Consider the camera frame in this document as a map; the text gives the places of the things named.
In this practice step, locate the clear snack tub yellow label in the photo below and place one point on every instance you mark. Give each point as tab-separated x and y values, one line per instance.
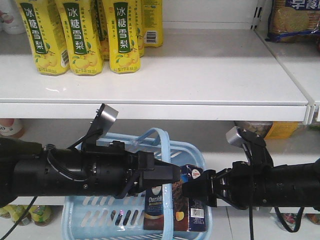
270	129

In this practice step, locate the chocolate cookie box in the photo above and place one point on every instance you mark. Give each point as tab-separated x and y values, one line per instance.
188	214

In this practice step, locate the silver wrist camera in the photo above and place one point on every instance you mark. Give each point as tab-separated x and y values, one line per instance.
241	138
103	121

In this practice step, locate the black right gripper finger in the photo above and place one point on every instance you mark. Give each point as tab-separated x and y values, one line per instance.
202	188

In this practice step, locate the biscuit bag blue label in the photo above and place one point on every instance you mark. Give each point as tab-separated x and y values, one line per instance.
294	20

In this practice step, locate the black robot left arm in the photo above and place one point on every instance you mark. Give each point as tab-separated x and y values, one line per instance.
28	169

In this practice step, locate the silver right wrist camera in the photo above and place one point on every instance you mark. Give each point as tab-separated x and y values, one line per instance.
241	138

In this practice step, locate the light blue shopping basket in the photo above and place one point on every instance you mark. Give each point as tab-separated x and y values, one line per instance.
108	218

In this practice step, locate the yellow pear drink bottle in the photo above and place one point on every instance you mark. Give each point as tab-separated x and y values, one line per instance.
46	36
124	56
81	36
152	20

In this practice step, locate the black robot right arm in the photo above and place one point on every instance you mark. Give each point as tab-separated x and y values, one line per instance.
294	185

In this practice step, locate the white supermarket shelf unit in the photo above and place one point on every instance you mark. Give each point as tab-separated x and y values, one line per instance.
197	75

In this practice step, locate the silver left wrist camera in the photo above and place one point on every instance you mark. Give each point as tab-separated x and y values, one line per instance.
103	121

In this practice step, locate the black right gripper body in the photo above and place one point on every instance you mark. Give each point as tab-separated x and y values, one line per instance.
241	186

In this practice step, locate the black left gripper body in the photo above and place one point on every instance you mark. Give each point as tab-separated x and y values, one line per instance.
113	171

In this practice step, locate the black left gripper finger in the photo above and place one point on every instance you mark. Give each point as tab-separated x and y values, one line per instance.
161	173

